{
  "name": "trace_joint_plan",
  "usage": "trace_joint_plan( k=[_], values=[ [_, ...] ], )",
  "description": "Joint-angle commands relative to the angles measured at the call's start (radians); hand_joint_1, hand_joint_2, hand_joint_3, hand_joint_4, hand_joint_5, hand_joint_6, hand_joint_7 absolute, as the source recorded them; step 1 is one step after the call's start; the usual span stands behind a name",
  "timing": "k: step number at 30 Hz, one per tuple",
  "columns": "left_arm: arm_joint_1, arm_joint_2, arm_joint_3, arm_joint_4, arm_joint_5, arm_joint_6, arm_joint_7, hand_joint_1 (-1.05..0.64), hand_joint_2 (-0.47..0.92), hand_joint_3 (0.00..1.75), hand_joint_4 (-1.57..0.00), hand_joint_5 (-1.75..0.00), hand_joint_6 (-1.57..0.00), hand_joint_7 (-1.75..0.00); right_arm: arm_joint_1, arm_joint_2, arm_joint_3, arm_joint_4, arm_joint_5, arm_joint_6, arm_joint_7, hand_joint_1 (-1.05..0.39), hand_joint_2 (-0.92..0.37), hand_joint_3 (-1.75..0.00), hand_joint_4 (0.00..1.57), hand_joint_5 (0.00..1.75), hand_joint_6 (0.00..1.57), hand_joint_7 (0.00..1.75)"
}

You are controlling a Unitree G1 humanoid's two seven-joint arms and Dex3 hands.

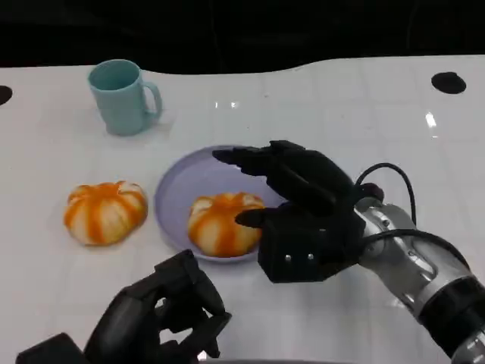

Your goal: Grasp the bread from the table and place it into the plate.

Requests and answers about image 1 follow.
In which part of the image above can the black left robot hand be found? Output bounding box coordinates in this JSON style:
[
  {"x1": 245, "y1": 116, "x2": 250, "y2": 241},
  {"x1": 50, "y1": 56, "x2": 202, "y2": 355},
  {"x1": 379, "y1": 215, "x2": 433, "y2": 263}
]
[{"x1": 85, "y1": 249, "x2": 233, "y2": 364}]

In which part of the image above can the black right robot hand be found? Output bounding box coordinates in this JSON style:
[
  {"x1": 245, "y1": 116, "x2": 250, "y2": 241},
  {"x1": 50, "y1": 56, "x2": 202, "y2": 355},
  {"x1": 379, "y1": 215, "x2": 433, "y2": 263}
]
[{"x1": 211, "y1": 140, "x2": 367, "y2": 231}]

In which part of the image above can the orange and white bread roll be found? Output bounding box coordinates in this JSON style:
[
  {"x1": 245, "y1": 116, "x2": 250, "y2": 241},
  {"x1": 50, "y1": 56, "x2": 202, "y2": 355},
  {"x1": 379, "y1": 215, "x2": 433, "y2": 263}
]
[
  {"x1": 63, "y1": 180, "x2": 149, "y2": 246},
  {"x1": 187, "y1": 192, "x2": 266, "y2": 259}
]

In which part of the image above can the lilac plate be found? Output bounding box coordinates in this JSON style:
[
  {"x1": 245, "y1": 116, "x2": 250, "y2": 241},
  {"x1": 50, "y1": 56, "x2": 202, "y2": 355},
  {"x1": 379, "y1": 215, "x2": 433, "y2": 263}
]
[{"x1": 154, "y1": 144, "x2": 289, "y2": 265}]

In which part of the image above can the pale green mug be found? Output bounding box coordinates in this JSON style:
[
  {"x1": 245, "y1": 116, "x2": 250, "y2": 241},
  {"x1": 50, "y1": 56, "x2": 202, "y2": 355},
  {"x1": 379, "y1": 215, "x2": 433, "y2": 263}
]
[{"x1": 88, "y1": 59, "x2": 164, "y2": 137}]

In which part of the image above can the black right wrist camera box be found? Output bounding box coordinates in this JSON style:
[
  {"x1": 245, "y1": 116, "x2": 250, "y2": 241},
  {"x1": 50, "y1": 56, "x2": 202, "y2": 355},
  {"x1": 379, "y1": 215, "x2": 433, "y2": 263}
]
[{"x1": 257, "y1": 223, "x2": 365, "y2": 284}]

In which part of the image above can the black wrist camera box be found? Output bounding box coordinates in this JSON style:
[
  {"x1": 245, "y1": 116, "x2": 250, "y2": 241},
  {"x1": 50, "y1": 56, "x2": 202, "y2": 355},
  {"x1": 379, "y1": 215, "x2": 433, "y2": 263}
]
[
  {"x1": 14, "y1": 332, "x2": 91, "y2": 364},
  {"x1": 257, "y1": 223, "x2": 365, "y2": 284}
]

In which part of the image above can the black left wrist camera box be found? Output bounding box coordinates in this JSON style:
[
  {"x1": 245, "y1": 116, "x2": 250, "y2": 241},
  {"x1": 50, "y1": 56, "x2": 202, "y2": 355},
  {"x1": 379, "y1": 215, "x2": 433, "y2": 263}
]
[{"x1": 14, "y1": 332, "x2": 91, "y2": 364}]

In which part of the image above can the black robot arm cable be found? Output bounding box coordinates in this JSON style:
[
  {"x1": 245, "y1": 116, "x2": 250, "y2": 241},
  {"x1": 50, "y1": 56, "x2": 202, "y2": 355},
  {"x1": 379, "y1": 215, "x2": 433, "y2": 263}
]
[
  {"x1": 354, "y1": 162, "x2": 418, "y2": 228},
  {"x1": 362, "y1": 228, "x2": 473, "y2": 275}
]

